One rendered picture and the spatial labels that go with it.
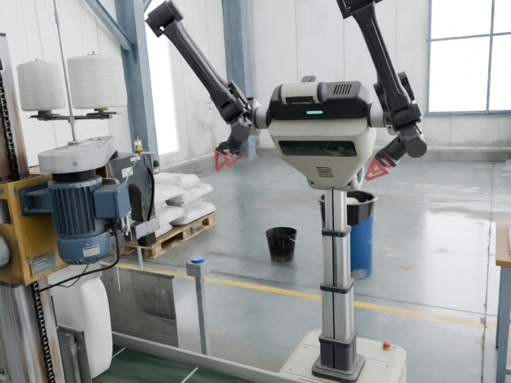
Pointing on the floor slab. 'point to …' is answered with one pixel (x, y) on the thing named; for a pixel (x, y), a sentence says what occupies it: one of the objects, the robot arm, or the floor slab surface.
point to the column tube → (28, 324)
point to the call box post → (202, 316)
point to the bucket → (281, 243)
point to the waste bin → (358, 231)
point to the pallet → (182, 233)
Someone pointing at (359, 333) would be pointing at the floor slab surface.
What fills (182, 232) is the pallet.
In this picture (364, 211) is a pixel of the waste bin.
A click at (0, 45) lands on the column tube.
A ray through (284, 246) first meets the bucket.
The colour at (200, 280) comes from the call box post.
